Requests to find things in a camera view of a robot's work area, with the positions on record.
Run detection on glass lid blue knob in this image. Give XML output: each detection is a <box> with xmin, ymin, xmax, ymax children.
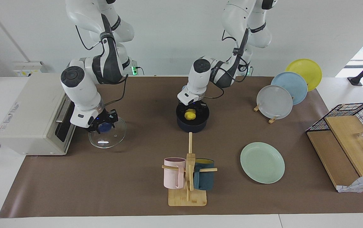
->
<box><xmin>89</xmin><ymin>117</ymin><xmax>127</xmax><ymax>149</ymax></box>

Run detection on wooden plate rack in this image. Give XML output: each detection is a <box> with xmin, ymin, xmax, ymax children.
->
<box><xmin>253</xmin><ymin>95</ymin><xmax>296</xmax><ymax>124</ymax></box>

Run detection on grey plate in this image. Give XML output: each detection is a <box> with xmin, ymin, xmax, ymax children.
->
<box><xmin>257</xmin><ymin>85</ymin><xmax>293</xmax><ymax>120</ymax></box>

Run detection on light green plate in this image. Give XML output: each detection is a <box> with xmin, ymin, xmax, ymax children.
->
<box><xmin>240</xmin><ymin>142</ymin><xmax>285</xmax><ymax>184</ymax></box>

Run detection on light blue plate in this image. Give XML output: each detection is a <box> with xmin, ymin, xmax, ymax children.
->
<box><xmin>271</xmin><ymin>72</ymin><xmax>308</xmax><ymax>105</ymax></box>

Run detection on yellow plate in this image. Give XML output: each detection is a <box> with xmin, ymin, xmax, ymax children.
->
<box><xmin>285</xmin><ymin>59</ymin><xmax>322</xmax><ymax>92</ymax></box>

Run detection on brown table mat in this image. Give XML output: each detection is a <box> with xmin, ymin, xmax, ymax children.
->
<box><xmin>0</xmin><ymin>75</ymin><xmax>363</xmax><ymax>218</ymax></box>

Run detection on beige toaster oven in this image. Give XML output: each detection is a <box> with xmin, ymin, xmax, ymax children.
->
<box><xmin>0</xmin><ymin>73</ymin><xmax>76</xmax><ymax>155</ymax></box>

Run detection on pink mug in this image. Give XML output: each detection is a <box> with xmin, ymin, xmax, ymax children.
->
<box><xmin>164</xmin><ymin>157</ymin><xmax>187</xmax><ymax>189</ymax></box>

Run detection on dark teal mug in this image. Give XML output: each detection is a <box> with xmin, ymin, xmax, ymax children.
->
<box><xmin>194</xmin><ymin>158</ymin><xmax>215</xmax><ymax>191</ymax></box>

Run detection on wooden mug tree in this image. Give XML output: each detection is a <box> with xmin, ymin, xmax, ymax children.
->
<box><xmin>162</xmin><ymin>132</ymin><xmax>218</xmax><ymax>207</ymax></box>

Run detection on white patterned cloth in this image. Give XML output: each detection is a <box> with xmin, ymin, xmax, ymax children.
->
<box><xmin>337</xmin><ymin>172</ymin><xmax>363</xmax><ymax>193</ymax></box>

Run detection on black pot purple handle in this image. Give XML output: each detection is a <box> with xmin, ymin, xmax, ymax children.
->
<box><xmin>176</xmin><ymin>101</ymin><xmax>210</xmax><ymax>133</ymax></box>

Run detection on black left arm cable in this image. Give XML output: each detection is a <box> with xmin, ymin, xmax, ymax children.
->
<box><xmin>204</xmin><ymin>28</ymin><xmax>252</xmax><ymax>99</ymax></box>

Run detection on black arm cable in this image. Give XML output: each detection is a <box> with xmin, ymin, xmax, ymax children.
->
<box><xmin>75</xmin><ymin>25</ymin><xmax>129</xmax><ymax>105</ymax></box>
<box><xmin>204</xmin><ymin>28</ymin><xmax>252</xmax><ymax>99</ymax></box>

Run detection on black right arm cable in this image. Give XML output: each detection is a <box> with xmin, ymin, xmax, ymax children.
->
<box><xmin>75</xmin><ymin>25</ymin><xmax>129</xmax><ymax>105</ymax></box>

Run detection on white wall socket box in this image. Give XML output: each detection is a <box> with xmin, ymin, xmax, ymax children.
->
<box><xmin>13</xmin><ymin>61</ymin><xmax>47</xmax><ymax>77</ymax></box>

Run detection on wood and wire shelf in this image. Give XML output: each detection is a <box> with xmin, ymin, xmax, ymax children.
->
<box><xmin>305</xmin><ymin>102</ymin><xmax>363</xmax><ymax>190</ymax></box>

